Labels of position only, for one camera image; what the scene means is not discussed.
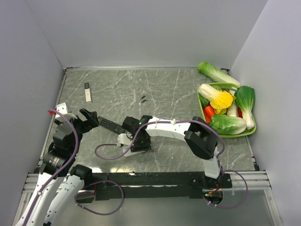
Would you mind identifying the black TV remote control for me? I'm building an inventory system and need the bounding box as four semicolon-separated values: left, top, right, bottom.
98;116;127;134

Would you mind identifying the white slim remote control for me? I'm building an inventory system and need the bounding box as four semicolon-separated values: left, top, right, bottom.
84;82;92;103

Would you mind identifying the red white AC remote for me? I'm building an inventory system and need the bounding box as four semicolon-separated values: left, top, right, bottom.
123;149;146;157

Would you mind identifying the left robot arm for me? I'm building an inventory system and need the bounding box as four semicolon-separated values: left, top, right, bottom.
17;104;99;226

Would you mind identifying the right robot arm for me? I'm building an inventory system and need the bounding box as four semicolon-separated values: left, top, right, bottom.
117;115;225;188

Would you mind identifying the orange carrot toy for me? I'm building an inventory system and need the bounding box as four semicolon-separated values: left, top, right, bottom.
203;105;216;124

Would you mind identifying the green plastic basket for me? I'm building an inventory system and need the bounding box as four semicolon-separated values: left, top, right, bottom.
198;83;256;138

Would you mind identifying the light green cabbage front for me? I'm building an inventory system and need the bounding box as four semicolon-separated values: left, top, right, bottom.
210;114;246;135

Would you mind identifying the yellow white cabbage toy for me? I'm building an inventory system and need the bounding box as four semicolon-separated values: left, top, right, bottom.
198;83;236;114

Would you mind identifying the white radish toy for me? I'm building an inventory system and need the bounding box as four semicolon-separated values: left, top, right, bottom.
226;101;238;117

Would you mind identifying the napa cabbage on table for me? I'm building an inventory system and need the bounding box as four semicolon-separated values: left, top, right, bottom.
197;62;241;87

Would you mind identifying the red pepper toy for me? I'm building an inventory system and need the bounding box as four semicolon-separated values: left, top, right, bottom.
238;107;243;118

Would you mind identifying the dark green bok choy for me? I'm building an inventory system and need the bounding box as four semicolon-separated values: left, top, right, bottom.
235;86;255;129

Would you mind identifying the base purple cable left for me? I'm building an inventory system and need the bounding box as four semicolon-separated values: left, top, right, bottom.
74;180;125;216

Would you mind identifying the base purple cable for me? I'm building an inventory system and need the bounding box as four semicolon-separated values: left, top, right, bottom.
203;169;249;210
74;180;125;216

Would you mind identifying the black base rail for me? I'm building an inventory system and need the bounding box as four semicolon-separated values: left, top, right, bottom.
83;171;232;201

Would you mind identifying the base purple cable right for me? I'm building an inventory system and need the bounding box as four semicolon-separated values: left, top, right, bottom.
203;169;249;210

